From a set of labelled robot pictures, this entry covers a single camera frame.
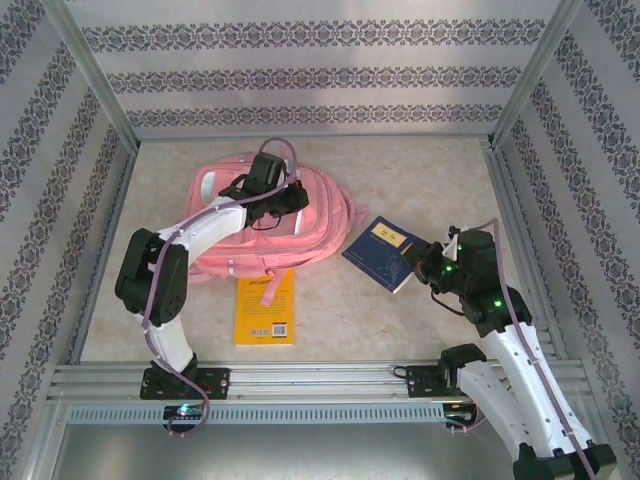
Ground pink school backpack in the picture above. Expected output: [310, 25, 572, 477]
[187, 152, 369, 307]

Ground dark blue flower-drawing book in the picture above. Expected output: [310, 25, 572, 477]
[341, 215, 431, 296]

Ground yellow paperback book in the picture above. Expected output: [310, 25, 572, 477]
[233, 269, 296, 347]

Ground grey metal sheet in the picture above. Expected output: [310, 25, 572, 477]
[47, 399, 614, 480]

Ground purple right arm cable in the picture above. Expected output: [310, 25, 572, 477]
[447, 218, 601, 480]

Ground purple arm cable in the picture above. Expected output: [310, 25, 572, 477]
[447, 218, 601, 480]
[142, 137, 301, 439]

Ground thin black left camera cable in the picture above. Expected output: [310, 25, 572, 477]
[249, 209, 286, 231]

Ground thin black camera cable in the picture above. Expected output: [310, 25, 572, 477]
[429, 289, 464, 316]
[249, 209, 286, 231]

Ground thin black right camera cable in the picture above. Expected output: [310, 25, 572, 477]
[429, 289, 464, 316]

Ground aluminium side rail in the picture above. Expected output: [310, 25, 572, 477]
[479, 139, 571, 362]
[68, 144, 140, 365]

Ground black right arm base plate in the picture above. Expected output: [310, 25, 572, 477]
[405, 363, 496, 399]

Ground aluminium mounting rail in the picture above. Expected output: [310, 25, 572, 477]
[47, 362, 586, 401]

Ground slotted grey cable duct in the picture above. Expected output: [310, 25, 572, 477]
[67, 402, 476, 426]

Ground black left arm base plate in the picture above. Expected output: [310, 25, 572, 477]
[139, 367, 231, 401]

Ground aluminium frame post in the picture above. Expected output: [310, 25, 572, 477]
[487, 0, 586, 151]
[42, 0, 141, 154]

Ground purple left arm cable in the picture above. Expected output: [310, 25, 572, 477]
[142, 137, 301, 439]

